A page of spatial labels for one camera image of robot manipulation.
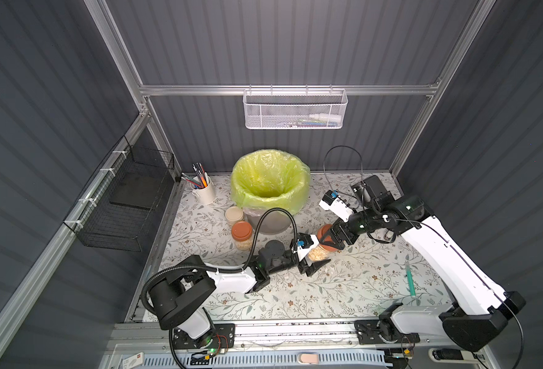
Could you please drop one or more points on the oatmeal jar with beige lid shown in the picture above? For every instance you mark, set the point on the oatmeal jar with beige lid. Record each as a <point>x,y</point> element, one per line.
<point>233,215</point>

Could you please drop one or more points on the oatmeal jar with terracotta lid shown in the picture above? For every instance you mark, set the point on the oatmeal jar with terracotta lid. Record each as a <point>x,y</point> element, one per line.
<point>326,248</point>

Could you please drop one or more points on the white wire wall basket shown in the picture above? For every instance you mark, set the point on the white wire wall basket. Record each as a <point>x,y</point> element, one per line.
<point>290,109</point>

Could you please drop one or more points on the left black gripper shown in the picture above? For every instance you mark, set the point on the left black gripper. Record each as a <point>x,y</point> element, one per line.
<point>301,260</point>

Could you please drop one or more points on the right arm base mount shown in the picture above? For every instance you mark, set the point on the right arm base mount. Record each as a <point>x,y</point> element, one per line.
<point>374,331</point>

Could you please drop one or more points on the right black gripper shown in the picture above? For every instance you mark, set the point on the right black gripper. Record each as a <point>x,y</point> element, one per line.
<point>340,233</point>

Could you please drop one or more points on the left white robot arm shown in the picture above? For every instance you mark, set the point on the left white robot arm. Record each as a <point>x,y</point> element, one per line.
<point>176,295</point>

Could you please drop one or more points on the white tube in basket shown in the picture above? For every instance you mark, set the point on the white tube in basket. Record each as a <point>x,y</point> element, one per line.
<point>327,118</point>

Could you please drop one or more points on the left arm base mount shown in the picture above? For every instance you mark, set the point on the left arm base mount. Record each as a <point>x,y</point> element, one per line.
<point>220,336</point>

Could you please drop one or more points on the white pen cup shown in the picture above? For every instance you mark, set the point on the white pen cup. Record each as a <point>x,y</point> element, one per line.
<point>205,196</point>

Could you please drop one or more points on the pens in cup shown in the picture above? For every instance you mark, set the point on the pens in cup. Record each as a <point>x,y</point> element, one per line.
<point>200,178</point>

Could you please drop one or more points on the black wire side basket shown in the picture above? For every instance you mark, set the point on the black wire side basket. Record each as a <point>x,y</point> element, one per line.
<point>126,209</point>

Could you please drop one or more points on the green pen on table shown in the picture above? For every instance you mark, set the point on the green pen on table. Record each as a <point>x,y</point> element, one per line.
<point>410,280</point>

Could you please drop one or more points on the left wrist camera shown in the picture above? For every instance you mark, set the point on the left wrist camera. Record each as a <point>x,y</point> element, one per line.
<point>303,244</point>

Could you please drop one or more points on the grey bin with green bag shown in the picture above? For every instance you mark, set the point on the grey bin with green bag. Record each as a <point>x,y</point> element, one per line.
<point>269,178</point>

